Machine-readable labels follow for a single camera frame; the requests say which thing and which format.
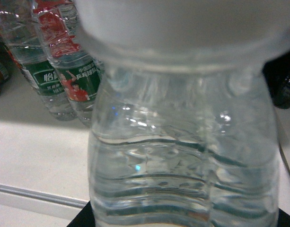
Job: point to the water bottle barcode label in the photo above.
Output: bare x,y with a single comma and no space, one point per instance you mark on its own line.
18,32

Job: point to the cola bottle far right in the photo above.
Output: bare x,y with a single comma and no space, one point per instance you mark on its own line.
277,75

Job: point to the water bottle red players label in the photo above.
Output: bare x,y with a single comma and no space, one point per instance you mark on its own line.
56,23

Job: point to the clear water bottle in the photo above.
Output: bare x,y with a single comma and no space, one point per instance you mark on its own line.
183,128

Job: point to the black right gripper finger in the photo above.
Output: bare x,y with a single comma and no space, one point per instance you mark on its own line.
283,219

